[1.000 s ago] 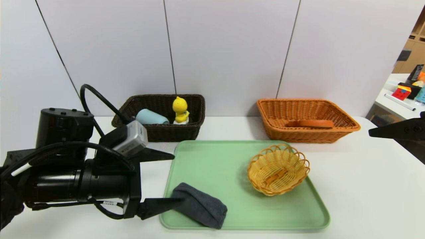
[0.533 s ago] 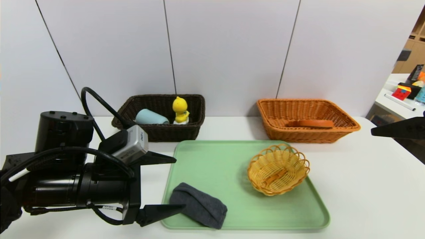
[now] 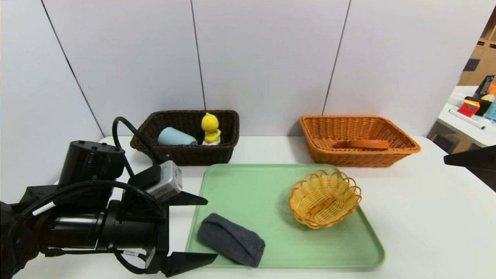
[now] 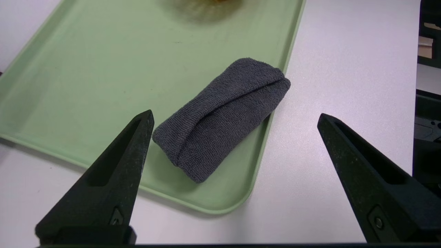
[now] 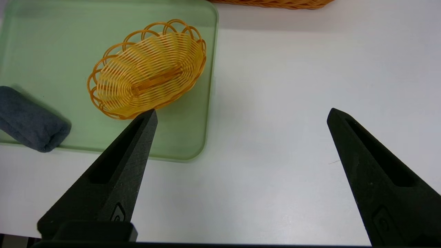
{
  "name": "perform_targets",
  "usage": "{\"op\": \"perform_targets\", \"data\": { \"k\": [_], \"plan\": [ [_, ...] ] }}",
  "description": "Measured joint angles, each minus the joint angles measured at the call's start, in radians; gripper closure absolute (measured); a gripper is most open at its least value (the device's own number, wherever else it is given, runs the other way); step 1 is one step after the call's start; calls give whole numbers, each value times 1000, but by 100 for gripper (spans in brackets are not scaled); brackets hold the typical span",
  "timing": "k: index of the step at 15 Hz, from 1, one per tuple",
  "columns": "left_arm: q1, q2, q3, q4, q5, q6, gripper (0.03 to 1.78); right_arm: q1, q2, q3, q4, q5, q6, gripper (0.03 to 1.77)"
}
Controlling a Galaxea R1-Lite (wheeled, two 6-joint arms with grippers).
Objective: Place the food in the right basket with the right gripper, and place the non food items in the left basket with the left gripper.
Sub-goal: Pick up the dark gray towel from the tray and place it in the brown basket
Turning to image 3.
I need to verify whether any small black box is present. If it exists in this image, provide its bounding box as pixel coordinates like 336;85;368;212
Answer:
464;96;493;117

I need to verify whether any dark grey fabric pouch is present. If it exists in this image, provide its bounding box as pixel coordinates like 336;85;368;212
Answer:
197;213;266;268

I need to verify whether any blue-grey plastic cup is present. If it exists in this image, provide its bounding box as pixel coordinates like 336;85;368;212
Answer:
158;127;198;146

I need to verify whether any toy bread slice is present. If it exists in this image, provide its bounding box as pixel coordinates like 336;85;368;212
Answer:
335;139;391;151

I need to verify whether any small round yellow wicker basket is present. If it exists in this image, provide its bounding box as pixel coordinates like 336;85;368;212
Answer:
288;167;363;229

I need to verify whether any orange rectangular wicker basket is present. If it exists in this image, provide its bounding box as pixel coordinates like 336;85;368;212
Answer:
300;115;422;168

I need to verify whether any yellow duck toy car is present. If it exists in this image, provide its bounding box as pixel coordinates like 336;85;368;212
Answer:
201;113;222;146

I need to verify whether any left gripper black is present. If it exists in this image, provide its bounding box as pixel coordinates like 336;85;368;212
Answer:
103;191;218;278

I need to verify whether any black remote control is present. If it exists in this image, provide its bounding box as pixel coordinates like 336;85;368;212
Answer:
479;76;496;95

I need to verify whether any wooden shelf unit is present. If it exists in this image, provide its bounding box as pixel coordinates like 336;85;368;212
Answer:
458;4;496;86

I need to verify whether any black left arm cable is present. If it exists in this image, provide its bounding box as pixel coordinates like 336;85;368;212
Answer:
112;116;169;164

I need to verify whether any white marker pen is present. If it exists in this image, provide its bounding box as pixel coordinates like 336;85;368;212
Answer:
449;110;486;130

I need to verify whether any red puzzle cube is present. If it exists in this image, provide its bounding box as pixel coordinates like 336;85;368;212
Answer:
457;100;480;118

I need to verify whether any orange ball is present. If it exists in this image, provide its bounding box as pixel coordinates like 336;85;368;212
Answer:
474;81;496;96

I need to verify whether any dark brown wicker basket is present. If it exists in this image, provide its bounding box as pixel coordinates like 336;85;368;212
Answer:
130;110;240;166

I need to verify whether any white side table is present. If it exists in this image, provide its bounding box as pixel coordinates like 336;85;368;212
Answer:
438;86;496;148

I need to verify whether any light green plastic tray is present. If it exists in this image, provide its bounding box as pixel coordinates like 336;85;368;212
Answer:
186;163;386;269

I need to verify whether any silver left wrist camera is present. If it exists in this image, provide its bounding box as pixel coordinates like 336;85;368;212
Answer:
144;160;183;203

